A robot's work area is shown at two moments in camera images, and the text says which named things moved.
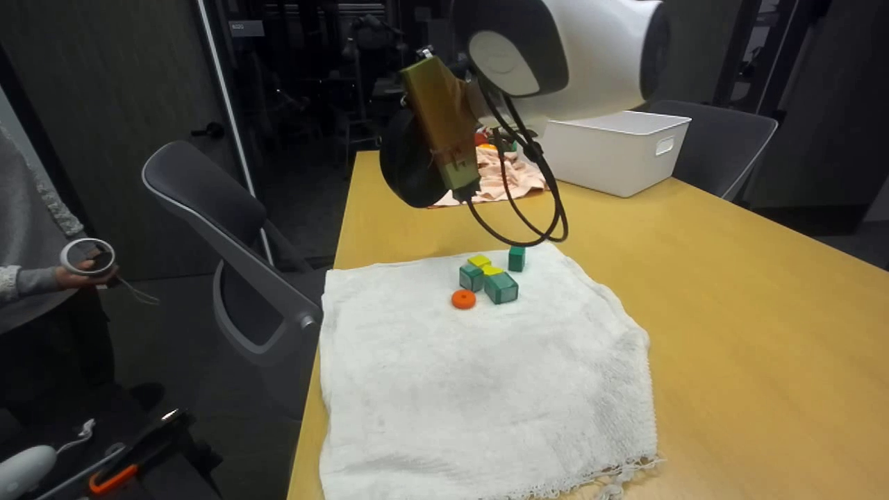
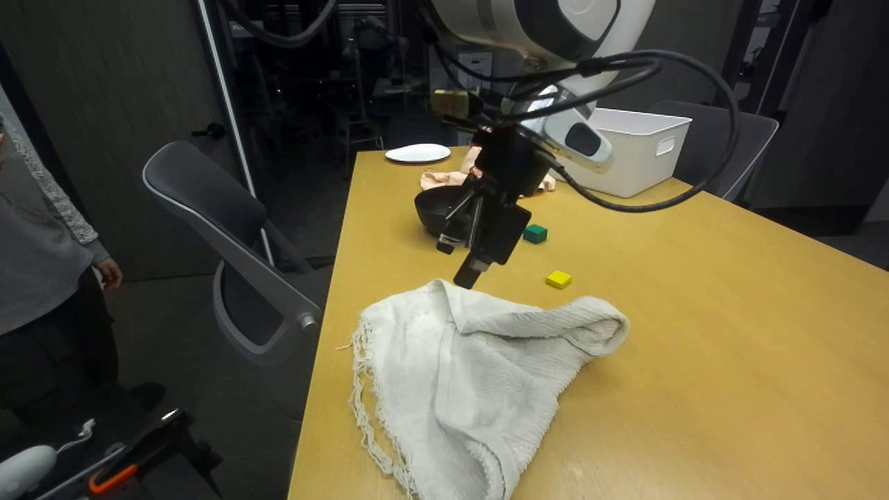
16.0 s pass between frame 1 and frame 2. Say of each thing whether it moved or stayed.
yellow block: moved
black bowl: moved
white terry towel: moved
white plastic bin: stayed
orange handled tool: stayed
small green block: moved
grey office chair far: stayed
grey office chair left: stayed
